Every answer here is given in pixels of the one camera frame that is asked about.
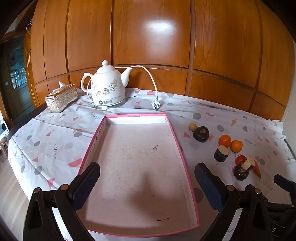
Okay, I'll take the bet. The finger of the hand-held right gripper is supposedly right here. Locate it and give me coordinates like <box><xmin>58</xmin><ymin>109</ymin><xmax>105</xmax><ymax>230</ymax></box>
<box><xmin>266</xmin><ymin>202</ymin><xmax>295</xmax><ymax>241</ymax></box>
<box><xmin>273</xmin><ymin>174</ymin><xmax>296</xmax><ymax>193</ymax></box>

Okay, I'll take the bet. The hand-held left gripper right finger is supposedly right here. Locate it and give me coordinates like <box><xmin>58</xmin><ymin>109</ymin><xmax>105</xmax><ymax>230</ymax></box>
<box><xmin>194</xmin><ymin>162</ymin><xmax>272</xmax><ymax>241</ymax></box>

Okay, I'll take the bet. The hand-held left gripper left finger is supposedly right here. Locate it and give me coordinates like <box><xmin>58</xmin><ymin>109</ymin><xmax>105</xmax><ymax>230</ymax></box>
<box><xmin>23</xmin><ymin>162</ymin><xmax>101</xmax><ymax>241</ymax></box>

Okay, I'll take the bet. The small orange carrot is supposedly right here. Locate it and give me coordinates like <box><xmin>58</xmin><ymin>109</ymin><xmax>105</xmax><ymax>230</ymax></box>
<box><xmin>252</xmin><ymin>160</ymin><xmax>262</xmax><ymax>178</ymax></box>

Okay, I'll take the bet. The dark eggplant piece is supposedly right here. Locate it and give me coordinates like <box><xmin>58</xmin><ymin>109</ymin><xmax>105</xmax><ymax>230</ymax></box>
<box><xmin>213</xmin><ymin>145</ymin><xmax>230</xmax><ymax>162</ymax></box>
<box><xmin>241</xmin><ymin>156</ymin><xmax>255</xmax><ymax>172</ymax></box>

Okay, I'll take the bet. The orange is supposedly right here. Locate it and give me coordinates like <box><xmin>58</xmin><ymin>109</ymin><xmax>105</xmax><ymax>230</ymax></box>
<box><xmin>218</xmin><ymin>135</ymin><xmax>232</xmax><ymax>148</ymax></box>
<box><xmin>230</xmin><ymin>140</ymin><xmax>243</xmax><ymax>153</ymax></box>

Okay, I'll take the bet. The pink shallow cardboard tray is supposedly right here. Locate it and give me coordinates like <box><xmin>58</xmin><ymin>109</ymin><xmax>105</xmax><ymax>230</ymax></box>
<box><xmin>77</xmin><ymin>113</ymin><xmax>200</xmax><ymax>239</ymax></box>

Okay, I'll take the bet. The white patterned tablecloth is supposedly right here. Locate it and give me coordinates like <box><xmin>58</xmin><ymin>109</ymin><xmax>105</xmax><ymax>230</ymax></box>
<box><xmin>7</xmin><ymin>88</ymin><xmax>296</xmax><ymax>241</ymax></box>

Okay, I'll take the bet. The silver patterned tissue box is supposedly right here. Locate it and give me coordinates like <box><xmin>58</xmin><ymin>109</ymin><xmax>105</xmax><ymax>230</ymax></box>
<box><xmin>45</xmin><ymin>82</ymin><xmax>78</xmax><ymax>113</ymax></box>

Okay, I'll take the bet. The white ceramic electric kettle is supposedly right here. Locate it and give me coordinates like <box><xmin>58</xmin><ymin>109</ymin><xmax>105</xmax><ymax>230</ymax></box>
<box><xmin>80</xmin><ymin>60</ymin><xmax>133</xmax><ymax>110</ymax></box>

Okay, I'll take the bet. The dark glass door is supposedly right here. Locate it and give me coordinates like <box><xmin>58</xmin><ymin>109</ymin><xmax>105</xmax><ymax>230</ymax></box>
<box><xmin>0</xmin><ymin>32</ymin><xmax>35</xmax><ymax>130</ymax></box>

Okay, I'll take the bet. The white power cord with plug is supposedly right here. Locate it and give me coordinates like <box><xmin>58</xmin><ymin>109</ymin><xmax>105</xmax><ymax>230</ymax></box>
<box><xmin>125</xmin><ymin>65</ymin><xmax>161</xmax><ymax>110</ymax></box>

